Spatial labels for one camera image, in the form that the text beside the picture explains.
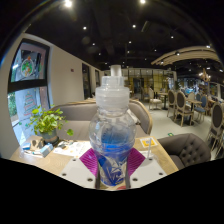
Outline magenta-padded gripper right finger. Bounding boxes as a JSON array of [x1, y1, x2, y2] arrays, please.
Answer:
[[126, 148, 168, 190]]

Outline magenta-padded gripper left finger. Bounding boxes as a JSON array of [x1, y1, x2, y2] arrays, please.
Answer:
[[59, 148, 100, 190]]

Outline clear water bottle blue label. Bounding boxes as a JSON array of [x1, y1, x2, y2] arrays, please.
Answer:
[[88, 64, 138, 188]]

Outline clear plastic cup with straw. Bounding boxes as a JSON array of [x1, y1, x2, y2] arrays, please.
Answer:
[[144, 137, 156, 161]]

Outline yellow table sign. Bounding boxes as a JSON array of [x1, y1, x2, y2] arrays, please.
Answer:
[[139, 136, 159, 149]]

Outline blue tissue pack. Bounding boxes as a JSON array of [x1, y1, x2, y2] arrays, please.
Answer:
[[39, 143, 54, 158]]

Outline dark grey tufted armchair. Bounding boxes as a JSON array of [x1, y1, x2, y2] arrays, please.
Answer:
[[157, 132, 212, 171]]

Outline grey curved bench sofa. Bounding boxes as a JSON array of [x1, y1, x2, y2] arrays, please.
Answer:
[[49, 98, 154, 141]]

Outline green potted plant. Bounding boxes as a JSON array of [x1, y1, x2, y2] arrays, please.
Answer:
[[24, 105, 74, 145]]

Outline dining chairs and tables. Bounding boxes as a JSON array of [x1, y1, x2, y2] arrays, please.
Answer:
[[139, 86, 224, 158]]

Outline window with printed posters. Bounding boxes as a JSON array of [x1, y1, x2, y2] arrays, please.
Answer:
[[7, 38, 51, 146]]

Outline ceiling lights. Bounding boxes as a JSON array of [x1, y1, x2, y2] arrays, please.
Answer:
[[63, 0, 214, 51]]

